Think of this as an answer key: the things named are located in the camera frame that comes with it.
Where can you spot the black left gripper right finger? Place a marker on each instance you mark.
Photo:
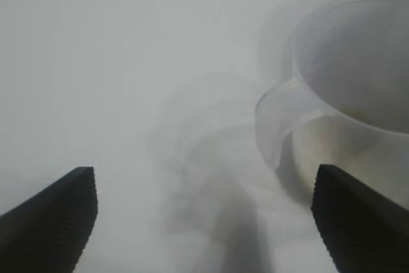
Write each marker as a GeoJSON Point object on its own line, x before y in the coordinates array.
{"type": "Point", "coordinates": [361, 228]}

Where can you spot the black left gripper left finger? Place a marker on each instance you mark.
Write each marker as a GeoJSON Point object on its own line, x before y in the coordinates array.
{"type": "Point", "coordinates": [44, 231]}

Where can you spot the translucent plastic measuring cup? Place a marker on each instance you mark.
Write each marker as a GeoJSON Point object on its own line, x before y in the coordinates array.
{"type": "Point", "coordinates": [351, 62]}

